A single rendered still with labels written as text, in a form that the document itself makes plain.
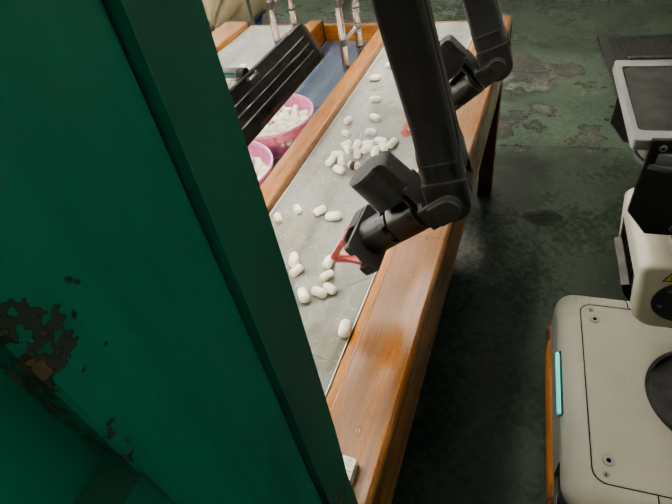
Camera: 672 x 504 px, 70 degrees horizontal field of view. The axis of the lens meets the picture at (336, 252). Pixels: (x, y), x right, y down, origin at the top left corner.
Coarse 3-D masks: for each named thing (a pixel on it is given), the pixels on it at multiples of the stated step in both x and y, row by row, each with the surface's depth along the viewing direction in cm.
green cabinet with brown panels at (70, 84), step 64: (0, 0) 8; (64, 0) 9; (128, 0) 10; (192, 0) 12; (0, 64) 8; (64, 64) 9; (128, 64) 11; (192, 64) 12; (0, 128) 8; (64, 128) 9; (128, 128) 11; (192, 128) 13; (0, 192) 8; (64, 192) 10; (128, 192) 11; (192, 192) 13; (256, 192) 16; (0, 256) 9; (64, 256) 10; (128, 256) 12; (192, 256) 14; (256, 256) 17; (0, 320) 9; (64, 320) 10; (128, 320) 12; (192, 320) 14; (256, 320) 17; (0, 384) 11; (64, 384) 10; (128, 384) 12; (192, 384) 15; (256, 384) 19; (320, 384) 25; (0, 448) 11; (64, 448) 12; (128, 448) 13; (192, 448) 15; (256, 448) 20; (320, 448) 26
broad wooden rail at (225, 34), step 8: (224, 24) 212; (232, 24) 210; (240, 24) 209; (248, 24) 211; (216, 32) 205; (224, 32) 204; (232, 32) 202; (240, 32) 206; (216, 40) 198; (224, 40) 197; (232, 40) 202; (216, 48) 193
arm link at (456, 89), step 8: (464, 64) 93; (456, 72) 93; (464, 72) 92; (472, 72) 93; (456, 80) 94; (464, 80) 93; (472, 80) 93; (456, 88) 95; (464, 88) 94; (472, 88) 93; (480, 88) 94; (456, 96) 95; (464, 96) 95; (472, 96) 95; (464, 104) 98
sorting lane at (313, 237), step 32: (448, 32) 176; (384, 64) 164; (352, 96) 150; (384, 96) 147; (352, 128) 136; (384, 128) 133; (320, 160) 126; (352, 160) 124; (288, 192) 118; (320, 192) 116; (352, 192) 114; (288, 224) 109; (320, 224) 107; (288, 256) 101; (320, 256) 100; (352, 288) 92; (320, 320) 87; (352, 320) 86; (320, 352) 82
